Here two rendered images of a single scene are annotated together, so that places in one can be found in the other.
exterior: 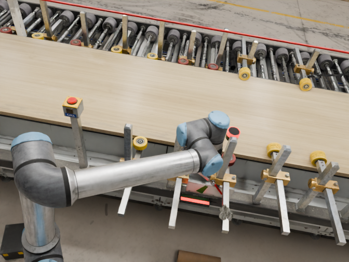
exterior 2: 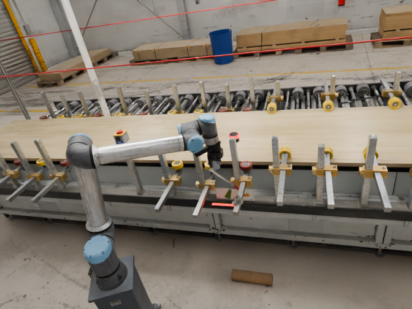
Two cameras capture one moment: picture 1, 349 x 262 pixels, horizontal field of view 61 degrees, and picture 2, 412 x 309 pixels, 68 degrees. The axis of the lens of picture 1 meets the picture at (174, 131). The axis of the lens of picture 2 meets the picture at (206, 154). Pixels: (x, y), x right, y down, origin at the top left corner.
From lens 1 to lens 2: 89 cm
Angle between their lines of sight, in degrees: 21
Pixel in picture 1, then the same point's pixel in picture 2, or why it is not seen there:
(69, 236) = (142, 263)
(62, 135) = (128, 174)
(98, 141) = (153, 174)
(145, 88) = not seen: hidden behind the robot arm
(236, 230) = (292, 252)
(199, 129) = (189, 125)
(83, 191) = (101, 156)
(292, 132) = (308, 141)
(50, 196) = (81, 157)
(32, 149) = (76, 138)
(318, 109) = (339, 122)
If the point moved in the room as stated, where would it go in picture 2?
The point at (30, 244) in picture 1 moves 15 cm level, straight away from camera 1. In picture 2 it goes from (90, 225) to (83, 213)
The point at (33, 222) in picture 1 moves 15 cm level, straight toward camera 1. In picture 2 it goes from (87, 200) to (93, 214)
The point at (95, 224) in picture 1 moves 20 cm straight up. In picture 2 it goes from (164, 254) to (157, 239)
